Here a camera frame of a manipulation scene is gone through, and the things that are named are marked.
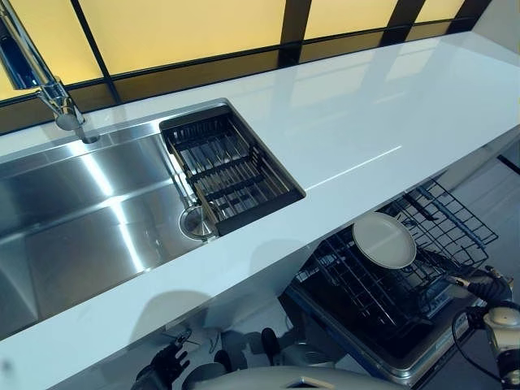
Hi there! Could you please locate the black dish drainer basket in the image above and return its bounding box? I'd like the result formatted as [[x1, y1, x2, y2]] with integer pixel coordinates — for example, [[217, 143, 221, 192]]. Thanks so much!
[[158, 106, 304, 236]]

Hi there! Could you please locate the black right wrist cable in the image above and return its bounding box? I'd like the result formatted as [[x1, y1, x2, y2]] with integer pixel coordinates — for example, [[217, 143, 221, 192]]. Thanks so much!
[[451, 306, 505, 383]]

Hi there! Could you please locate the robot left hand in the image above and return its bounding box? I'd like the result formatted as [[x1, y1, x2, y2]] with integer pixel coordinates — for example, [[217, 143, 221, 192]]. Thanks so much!
[[149, 340, 192, 383]]

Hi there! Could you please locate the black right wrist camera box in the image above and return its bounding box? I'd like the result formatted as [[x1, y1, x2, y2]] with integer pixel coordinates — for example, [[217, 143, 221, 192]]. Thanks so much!
[[465, 304, 489, 323]]

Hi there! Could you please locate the chrome kitchen faucet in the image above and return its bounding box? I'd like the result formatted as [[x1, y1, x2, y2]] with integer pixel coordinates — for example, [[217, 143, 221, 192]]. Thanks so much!
[[0, 0, 98, 144]]

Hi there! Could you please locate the dark wire dishwasher cup rack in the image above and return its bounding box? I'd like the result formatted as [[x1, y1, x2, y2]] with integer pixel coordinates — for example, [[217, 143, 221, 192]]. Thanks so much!
[[400, 178, 499, 277]]

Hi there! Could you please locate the round steel drain cover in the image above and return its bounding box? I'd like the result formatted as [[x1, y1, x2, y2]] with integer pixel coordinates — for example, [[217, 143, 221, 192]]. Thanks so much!
[[178, 205, 215, 241]]

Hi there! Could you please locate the stainless steel sink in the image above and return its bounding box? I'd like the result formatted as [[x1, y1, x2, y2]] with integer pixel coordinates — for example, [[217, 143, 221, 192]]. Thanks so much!
[[0, 98, 306, 338]]

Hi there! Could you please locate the cream round plate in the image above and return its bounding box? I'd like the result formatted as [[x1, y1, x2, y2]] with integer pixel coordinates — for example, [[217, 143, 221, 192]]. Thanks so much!
[[352, 211, 418, 271]]

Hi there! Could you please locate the dishwasher door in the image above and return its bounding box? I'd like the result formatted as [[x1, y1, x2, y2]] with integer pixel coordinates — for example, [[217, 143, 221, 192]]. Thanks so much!
[[279, 279, 488, 387]]

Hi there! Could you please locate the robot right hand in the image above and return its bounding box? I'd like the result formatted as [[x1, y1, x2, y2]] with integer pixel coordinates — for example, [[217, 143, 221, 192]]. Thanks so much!
[[446, 266, 514, 305]]

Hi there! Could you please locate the robot right leg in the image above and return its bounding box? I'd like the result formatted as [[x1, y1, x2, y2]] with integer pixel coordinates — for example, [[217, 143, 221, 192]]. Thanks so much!
[[260, 327, 350, 369]]

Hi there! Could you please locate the dark window frame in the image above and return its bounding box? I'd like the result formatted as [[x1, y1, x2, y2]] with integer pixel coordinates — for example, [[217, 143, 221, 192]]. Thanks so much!
[[0, 0, 488, 135]]

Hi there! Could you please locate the dark wire dishwasher plate rack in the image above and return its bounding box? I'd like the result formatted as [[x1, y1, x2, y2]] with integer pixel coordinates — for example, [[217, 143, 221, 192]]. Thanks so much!
[[294, 227, 460, 330]]

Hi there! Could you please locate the grey robot torso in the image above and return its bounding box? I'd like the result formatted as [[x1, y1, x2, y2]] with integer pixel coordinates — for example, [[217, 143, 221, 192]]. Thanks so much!
[[178, 365, 407, 390]]

